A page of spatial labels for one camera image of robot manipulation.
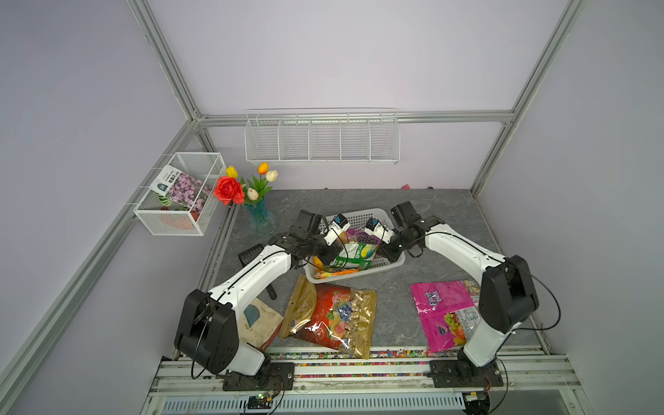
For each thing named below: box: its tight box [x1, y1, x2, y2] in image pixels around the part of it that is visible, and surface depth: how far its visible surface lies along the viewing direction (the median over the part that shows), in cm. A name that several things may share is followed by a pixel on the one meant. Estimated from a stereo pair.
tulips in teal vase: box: [226, 161, 279, 236], surface depth 92 cm
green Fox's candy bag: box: [330, 242, 380, 270], surface depth 89 cm
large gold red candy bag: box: [278, 274, 378, 360], surface depth 83 cm
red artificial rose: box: [213, 176, 245, 205], surface depth 72 cm
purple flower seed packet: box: [149, 164, 210, 214], surface depth 75 cm
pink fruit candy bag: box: [410, 280, 475, 353], surface depth 86 cm
